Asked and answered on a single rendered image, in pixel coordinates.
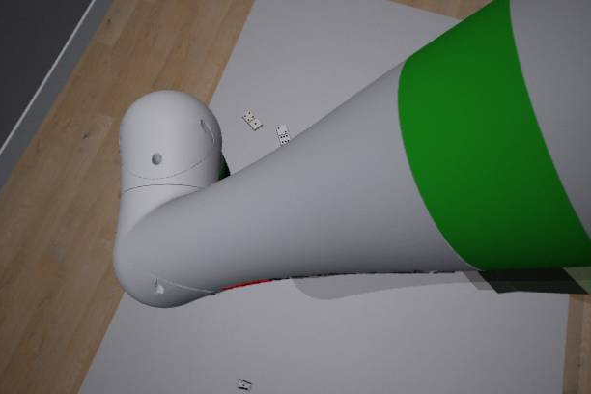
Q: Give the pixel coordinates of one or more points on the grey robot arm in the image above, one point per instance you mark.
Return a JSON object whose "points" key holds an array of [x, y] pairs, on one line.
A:
{"points": [[472, 154]]}

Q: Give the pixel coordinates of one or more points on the white domino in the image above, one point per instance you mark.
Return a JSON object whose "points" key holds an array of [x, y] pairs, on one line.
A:
{"points": [[283, 134], [252, 120]]}

